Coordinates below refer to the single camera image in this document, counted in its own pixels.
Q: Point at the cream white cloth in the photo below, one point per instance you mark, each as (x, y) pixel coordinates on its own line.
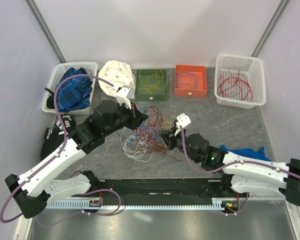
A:
(119, 74)

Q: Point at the black cloth in basket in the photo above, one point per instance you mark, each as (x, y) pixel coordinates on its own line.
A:
(50, 100)

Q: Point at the light blue cable duct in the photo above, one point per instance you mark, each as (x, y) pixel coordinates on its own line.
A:
(78, 203)

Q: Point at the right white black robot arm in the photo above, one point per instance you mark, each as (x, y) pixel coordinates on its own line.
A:
(240, 174)

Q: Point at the black printed t-shirt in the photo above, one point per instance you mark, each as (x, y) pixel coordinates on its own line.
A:
(54, 136)

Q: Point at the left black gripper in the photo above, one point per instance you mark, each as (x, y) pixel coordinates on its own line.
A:
(137, 118)

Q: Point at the green drawer box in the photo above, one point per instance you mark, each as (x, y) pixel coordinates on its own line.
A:
(151, 85)

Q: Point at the right white plastic basket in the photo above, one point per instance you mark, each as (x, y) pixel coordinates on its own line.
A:
(239, 81)

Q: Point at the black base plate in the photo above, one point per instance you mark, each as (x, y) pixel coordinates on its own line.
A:
(201, 187)

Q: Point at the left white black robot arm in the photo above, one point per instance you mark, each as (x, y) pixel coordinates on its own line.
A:
(38, 187)

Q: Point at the white plastic basket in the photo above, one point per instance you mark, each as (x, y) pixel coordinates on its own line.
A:
(65, 71)
(239, 81)

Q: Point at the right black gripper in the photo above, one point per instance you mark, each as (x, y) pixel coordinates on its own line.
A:
(170, 138)

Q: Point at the orange drawer box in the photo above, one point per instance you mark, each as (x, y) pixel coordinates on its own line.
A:
(190, 81)

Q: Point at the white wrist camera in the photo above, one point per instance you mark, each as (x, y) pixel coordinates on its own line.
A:
(182, 122)
(124, 95)

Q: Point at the left white plastic basket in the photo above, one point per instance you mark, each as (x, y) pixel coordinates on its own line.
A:
(65, 71)

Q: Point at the blue plaid cloth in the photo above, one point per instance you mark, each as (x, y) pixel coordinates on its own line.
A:
(74, 94)

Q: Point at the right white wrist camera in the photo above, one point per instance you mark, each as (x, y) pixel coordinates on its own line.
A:
(182, 122)

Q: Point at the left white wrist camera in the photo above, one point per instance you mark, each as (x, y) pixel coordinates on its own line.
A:
(124, 95)

